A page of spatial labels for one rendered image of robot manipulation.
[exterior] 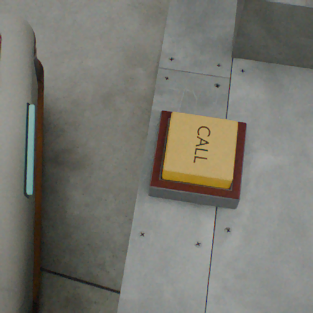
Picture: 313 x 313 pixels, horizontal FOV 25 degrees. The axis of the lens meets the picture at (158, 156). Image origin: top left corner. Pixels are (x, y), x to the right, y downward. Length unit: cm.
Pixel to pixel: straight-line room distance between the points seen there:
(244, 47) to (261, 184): 14
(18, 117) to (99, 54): 45
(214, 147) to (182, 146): 3
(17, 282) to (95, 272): 31
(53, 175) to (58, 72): 27
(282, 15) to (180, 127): 14
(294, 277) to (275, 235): 4
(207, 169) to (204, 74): 13
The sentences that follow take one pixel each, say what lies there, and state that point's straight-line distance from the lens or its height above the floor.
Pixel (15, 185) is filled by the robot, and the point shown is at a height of 27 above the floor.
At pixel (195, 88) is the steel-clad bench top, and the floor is 80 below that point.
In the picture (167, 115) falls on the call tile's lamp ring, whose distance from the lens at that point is 65.
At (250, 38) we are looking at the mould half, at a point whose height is 83.
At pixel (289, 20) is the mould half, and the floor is 87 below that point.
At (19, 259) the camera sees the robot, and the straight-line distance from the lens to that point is 119.
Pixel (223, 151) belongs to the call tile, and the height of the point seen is 84.
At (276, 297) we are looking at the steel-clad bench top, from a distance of 61.
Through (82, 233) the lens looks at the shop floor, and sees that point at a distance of 148.
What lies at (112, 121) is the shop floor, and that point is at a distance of 160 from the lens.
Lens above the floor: 137
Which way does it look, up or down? 62 degrees down
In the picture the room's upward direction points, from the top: 7 degrees clockwise
